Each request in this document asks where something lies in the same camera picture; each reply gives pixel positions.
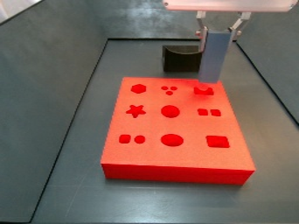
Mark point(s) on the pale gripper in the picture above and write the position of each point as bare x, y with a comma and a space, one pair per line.
245, 6

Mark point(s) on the blue arch object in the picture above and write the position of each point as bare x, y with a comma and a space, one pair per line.
213, 56

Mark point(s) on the black fixture cradle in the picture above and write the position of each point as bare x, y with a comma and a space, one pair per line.
182, 58

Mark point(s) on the red shape sorter box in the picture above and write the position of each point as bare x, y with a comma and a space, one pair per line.
174, 132

